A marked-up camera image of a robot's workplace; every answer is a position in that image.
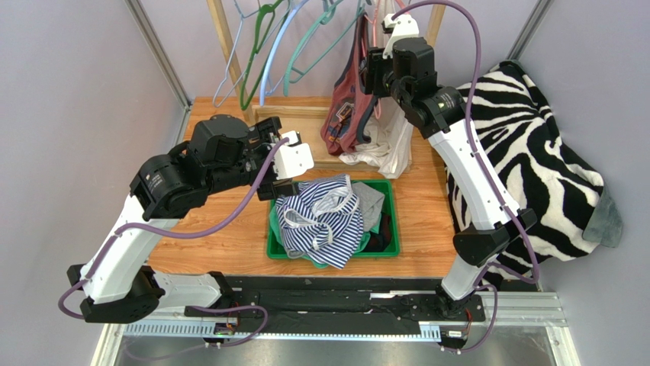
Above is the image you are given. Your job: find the thin pink wire hanger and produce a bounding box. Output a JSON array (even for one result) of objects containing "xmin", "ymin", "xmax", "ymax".
[{"xmin": 367, "ymin": 0, "xmax": 384, "ymax": 121}]

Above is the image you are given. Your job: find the blue white striped tank top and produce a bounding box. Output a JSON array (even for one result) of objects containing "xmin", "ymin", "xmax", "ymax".
[{"xmin": 274, "ymin": 174, "xmax": 364, "ymax": 269}]

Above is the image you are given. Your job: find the maroon tank top dark trim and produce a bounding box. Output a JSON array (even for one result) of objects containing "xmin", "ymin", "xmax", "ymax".
[{"xmin": 320, "ymin": 12, "xmax": 377, "ymax": 156}]

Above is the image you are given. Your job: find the teal plastic hanger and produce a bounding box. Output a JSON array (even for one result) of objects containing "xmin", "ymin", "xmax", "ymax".
[{"xmin": 282, "ymin": 0, "xmax": 367, "ymax": 97}]

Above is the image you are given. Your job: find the grey tank top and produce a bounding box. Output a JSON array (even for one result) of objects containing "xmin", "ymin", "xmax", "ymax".
[{"xmin": 352, "ymin": 181, "xmax": 385, "ymax": 232}]

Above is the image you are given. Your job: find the green plastic hanger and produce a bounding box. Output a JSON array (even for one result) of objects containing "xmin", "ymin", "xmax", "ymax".
[{"xmin": 242, "ymin": 0, "xmax": 288, "ymax": 87}]

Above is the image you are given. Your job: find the light blue plastic hanger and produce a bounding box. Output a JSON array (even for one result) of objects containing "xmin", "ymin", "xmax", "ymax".
[{"xmin": 259, "ymin": 0, "xmax": 309, "ymax": 107}]

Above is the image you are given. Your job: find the navy tank top maroon trim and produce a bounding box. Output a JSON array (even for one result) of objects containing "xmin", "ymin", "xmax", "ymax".
[{"xmin": 362, "ymin": 213, "xmax": 393, "ymax": 253}]

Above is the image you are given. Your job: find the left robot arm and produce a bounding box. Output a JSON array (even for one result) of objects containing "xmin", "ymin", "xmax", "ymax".
[{"xmin": 58, "ymin": 114, "xmax": 314, "ymax": 324}]

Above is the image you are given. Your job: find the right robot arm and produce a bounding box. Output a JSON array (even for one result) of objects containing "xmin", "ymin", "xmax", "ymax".
[{"xmin": 359, "ymin": 37, "xmax": 537, "ymax": 304}]

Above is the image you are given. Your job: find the wooden clothes rack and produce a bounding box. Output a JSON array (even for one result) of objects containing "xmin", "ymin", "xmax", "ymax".
[{"xmin": 204, "ymin": 0, "xmax": 452, "ymax": 171}]

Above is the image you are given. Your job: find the green plastic tray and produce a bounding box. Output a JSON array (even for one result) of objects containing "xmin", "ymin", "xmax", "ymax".
[{"xmin": 266, "ymin": 179, "xmax": 401, "ymax": 259}]

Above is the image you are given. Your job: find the zebra print blanket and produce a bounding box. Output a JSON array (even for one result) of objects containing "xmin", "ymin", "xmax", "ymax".
[{"xmin": 459, "ymin": 61, "xmax": 623, "ymax": 285}]

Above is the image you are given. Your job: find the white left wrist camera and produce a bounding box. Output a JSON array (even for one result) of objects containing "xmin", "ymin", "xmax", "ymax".
[{"xmin": 272, "ymin": 130, "xmax": 314, "ymax": 179}]

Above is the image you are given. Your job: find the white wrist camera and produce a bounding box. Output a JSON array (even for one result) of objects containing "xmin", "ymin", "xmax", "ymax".
[
  {"xmin": 272, "ymin": 130, "xmax": 314, "ymax": 179},
  {"xmin": 382, "ymin": 13, "xmax": 420, "ymax": 59}
]

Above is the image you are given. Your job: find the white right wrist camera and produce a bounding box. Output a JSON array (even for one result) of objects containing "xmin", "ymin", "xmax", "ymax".
[{"xmin": 382, "ymin": 13, "xmax": 420, "ymax": 59}]

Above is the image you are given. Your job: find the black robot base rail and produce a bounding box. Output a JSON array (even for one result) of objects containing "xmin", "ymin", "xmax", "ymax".
[{"xmin": 127, "ymin": 274, "xmax": 534, "ymax": 352}]

